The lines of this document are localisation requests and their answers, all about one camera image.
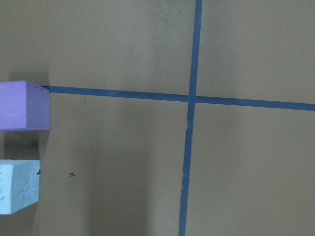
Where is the light blue block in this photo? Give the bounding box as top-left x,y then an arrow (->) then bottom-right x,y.
0,159 -> 40,215

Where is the purple block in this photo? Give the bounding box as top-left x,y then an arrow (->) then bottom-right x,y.
0,81 -> 51,132

